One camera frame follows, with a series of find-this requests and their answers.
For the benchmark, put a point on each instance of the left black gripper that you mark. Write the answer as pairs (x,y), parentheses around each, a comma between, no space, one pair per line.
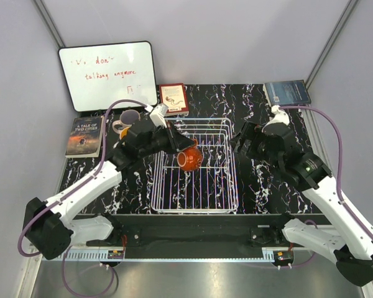
(177,141)

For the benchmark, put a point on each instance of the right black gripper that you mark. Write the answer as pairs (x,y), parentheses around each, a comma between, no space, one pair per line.
(248,132)

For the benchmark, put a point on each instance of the orange small cup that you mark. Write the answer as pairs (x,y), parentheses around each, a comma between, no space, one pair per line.
(191,158)

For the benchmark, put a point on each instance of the pink glossy mug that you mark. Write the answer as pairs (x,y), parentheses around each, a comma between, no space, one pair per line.
(126,119)

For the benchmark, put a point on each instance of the floral patterned mug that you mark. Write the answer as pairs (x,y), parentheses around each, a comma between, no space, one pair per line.
(121,136)

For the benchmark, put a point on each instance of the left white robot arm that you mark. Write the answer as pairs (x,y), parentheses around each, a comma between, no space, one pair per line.
(51,225)

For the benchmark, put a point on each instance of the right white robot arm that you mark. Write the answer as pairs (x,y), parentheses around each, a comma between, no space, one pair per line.
(352,249)

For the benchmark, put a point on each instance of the red and white book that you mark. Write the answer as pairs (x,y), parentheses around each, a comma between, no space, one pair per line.
(175,98)

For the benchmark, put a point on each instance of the blue book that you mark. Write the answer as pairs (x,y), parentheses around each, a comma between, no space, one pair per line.
(287,93)

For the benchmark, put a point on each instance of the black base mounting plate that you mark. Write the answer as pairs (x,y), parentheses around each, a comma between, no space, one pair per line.
(228,234)

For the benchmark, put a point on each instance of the Tale of Two Cities book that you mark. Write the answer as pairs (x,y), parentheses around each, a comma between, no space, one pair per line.
(85,137)

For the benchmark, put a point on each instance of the white dry-erase board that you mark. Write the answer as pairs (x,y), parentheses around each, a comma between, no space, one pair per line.
(98,75)

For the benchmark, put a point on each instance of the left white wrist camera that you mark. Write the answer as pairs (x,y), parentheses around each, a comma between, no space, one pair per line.
(157,114)

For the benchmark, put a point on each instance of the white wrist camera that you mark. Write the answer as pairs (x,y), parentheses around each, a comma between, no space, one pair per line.
(279,116)
(157,114)

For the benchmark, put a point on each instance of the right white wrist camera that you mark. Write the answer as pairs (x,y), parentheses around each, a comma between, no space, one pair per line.
(279,116)

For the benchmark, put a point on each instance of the white wire dish rack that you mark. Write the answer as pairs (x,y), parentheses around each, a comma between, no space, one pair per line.
(211,189)

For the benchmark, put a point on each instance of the white slotted cable duct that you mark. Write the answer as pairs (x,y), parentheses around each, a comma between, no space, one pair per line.
(260,255)

